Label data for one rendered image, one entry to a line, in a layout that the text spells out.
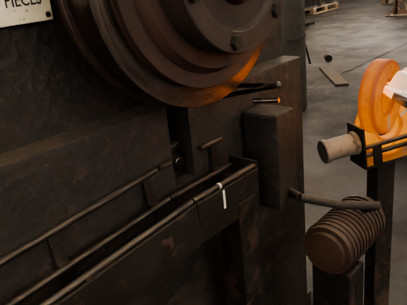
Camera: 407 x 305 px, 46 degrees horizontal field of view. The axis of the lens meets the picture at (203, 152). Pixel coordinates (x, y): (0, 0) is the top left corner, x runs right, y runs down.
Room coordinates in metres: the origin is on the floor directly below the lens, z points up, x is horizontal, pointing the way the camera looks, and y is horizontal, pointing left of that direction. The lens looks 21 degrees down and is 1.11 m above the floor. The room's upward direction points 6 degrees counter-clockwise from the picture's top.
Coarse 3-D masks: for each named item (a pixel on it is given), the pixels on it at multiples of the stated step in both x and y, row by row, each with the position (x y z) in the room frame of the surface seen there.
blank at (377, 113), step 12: (384, 60) 0.96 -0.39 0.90; (372, 72) 0.93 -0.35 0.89; (384, 72) 0.93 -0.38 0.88; (396, 72) 0.98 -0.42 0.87; (360, 84) 0.93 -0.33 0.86; (372, 84) 0.91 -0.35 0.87; (384, 84) 0.94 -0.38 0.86; (360, 96) 0.92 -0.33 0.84; (372, 96) 0.90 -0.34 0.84; (384, 96) 0.99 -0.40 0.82; (360, 108) 0.91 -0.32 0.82; (372, 108) 0.90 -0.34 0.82; (384, 108) 0.97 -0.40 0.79; (396, 108) 0.98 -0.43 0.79; (360, 120) 0.92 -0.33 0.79; (372, 120) 0.90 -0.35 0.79; (384, 120) 0.94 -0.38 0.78; (372, 132) 0.93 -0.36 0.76; (384, 132) 0.94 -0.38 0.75
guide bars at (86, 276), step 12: (252, 168) 0.93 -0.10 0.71; (228, 180) 0.87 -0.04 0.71; (204, 192) 0.82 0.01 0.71; (192, 204) 0.79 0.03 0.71; (168, 216) 0.75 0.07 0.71; (156, 228) 0.72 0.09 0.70; (132, 240) 0.69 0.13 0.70; (120, 252) 0.66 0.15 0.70; (96, 264) 0.64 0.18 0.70; (108, 264) 0.64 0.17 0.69; (84, 276) 0.61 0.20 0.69; (72, 288) 0.59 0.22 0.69; (48, 300) 0.57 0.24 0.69
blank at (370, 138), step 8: (400, 112) 1.11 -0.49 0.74; (400, 120) 1.11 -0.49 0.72; (392, 128) 1.13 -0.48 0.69; (400, 128) 1.11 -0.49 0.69; (368, 136) 1.09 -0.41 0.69; (376, 136) 1.09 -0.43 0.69; (384, 136) 1.12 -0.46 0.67; (392, 136) 1.10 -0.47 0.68; (368, 144) 1.09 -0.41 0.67; (392, 144) 1.10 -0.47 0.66; (384, 152) 1.10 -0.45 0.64; (392, 152) 1.10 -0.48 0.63
